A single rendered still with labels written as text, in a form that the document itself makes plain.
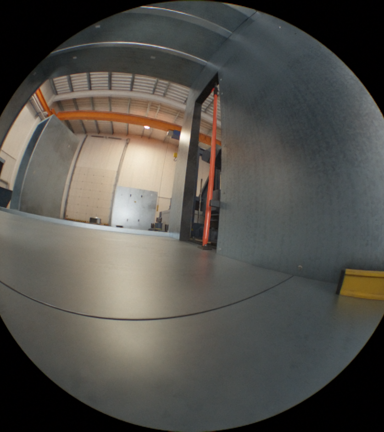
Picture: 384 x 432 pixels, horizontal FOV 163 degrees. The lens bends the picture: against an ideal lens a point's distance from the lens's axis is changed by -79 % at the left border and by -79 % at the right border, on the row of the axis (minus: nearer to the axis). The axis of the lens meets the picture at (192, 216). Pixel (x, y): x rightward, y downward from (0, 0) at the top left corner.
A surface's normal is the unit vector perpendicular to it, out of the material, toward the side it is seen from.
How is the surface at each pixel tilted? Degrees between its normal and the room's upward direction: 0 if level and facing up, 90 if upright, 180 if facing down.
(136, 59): 180
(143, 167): 90
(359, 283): 90
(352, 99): 90
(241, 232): 90
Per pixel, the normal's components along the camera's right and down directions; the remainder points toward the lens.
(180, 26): -0.09, 0.99
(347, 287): -0.90, -0.12
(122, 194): 0.42, -0.04
